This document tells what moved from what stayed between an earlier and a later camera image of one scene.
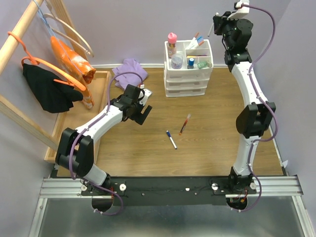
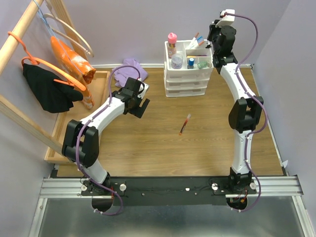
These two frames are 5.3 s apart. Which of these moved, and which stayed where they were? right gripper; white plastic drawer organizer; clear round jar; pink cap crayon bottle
Moved: right gripper
Stayed: white plastic drawer organizer; clear round jar; pink cap crayon bottle
